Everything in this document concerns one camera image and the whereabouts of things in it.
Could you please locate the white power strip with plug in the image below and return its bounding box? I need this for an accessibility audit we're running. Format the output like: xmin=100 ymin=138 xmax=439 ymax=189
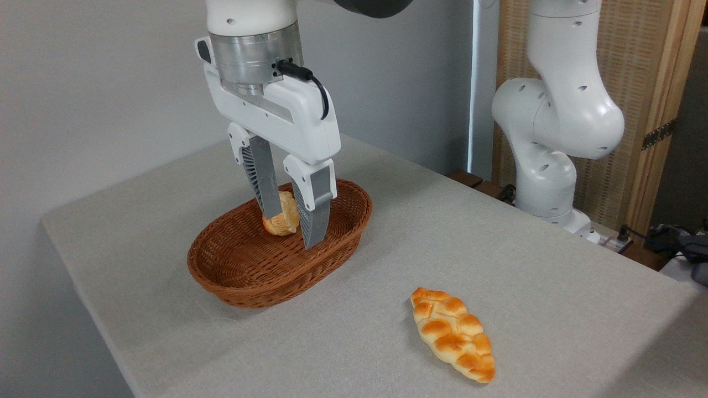
xmin=599 ymin=224 xmax=636 ymax=255

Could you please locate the wooden woven folding screen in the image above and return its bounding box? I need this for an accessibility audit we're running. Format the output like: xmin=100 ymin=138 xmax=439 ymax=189
xmin=492 ymin=0 xmax=708 ymax=238

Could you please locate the metal screen hinge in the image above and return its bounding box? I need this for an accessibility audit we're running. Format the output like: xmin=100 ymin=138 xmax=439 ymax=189
xmin=642 ymin=119 xmax=676 ymax=151

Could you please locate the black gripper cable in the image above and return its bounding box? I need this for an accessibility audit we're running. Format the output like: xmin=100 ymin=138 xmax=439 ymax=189
xmin=275 ymin=59 xmax=330 ymax=121

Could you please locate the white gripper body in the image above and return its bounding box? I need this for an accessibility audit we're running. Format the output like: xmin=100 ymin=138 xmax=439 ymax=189
xmin=195 ymin=36 xmax=341 ymax=165

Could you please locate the grey tablecloth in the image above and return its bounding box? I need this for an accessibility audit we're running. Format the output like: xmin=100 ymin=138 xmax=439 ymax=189
xmin=40 ymin=133 xmax=708 ymax=398

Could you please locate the small round bread roll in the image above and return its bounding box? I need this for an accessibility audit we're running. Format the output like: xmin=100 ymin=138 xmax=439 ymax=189
xmin=262 ymin=191 xmax=300 ymax=237

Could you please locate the long braided bread loaf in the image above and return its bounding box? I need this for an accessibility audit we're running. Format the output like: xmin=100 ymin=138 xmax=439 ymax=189
xmin=410 ymin=287 xmax=496 ymax=384

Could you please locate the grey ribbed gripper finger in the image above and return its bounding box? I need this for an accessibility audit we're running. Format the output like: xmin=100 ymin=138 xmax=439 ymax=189
xmin=283 ymin=155 xmax=337 ymax=250
xmin=228 ymin=123 xmax=283 ymax=221

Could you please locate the dark cable bundle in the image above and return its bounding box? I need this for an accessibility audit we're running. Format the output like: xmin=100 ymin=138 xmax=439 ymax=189
xmin=631 ymin=220 xmax=708 ymax=288

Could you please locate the brown oval wicker basket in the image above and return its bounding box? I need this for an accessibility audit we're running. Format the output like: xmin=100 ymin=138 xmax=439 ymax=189
xmin=187 ymin=178 xmax=373 ymax=308

